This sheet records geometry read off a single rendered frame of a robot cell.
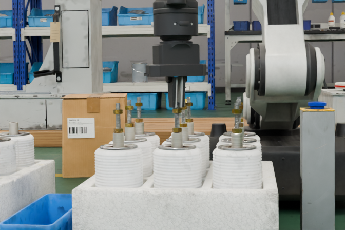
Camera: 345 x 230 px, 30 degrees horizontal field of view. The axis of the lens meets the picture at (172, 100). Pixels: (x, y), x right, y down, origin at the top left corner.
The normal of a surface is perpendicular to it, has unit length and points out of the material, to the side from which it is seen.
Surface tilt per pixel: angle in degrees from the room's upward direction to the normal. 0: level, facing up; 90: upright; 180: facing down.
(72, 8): 90
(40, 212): 88
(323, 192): 90
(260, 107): 151
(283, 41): 47
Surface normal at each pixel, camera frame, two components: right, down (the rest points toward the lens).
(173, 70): 0.38, 0.05
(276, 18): -0.08, -0.43
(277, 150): -0.07, -0.66
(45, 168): 0.99, 0.00
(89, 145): 0.04, 0.04
